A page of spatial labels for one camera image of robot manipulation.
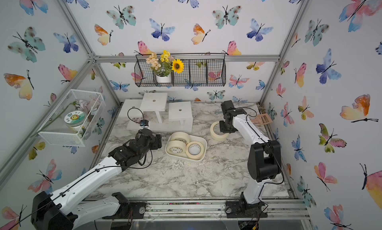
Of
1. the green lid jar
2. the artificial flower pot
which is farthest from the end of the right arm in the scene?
the green lid jar

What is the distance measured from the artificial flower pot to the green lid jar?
1.41ft

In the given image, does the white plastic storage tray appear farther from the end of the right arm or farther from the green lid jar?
the green lid jar

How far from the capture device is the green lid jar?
651mm

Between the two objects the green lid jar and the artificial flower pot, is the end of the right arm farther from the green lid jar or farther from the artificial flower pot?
the green lid jar

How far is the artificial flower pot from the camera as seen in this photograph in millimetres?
801
